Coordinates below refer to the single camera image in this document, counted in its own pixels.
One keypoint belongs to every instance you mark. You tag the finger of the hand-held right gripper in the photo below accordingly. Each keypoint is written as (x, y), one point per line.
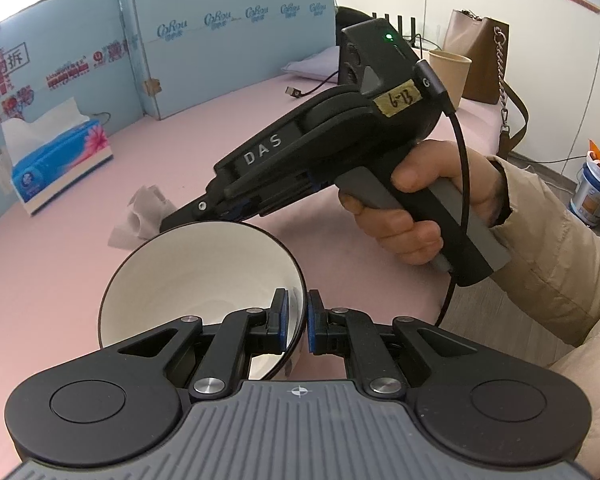
(190, 212)

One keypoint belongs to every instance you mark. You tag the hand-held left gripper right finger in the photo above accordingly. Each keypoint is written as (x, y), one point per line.
(314, 325)

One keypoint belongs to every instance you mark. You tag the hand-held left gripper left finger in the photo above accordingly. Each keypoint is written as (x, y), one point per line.
(280, 322)

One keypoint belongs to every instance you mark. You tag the white tissue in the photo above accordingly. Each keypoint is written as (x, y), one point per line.
(145, 215)

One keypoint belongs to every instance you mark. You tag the dark bowl white inside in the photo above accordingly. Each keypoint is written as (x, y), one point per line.
(195, 280)

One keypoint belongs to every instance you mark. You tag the person's right forearm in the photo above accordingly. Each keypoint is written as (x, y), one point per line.
(555, 240)

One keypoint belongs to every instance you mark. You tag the person's right hand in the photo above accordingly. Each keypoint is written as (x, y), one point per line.
(445, 165)

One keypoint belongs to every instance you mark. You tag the black router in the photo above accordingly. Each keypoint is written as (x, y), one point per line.
(405, 35)

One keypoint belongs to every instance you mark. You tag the beige paper cup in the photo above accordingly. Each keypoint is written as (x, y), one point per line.
(450, 80)

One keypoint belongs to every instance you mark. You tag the blue foam board white print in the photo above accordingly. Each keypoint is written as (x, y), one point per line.
(230, 35)

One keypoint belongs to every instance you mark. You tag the blue floral tissue box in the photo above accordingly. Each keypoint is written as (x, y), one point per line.
(55, 165)

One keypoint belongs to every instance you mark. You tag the brown handbag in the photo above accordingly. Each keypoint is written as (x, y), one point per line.
(480, 55)

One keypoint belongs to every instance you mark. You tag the blue foam board red print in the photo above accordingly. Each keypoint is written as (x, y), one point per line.
(55, 50)

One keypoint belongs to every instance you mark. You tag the white paint bucket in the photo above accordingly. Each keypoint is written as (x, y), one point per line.
(592, 195)

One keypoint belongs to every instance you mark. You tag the beige coat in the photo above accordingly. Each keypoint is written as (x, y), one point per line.
(595, 410)

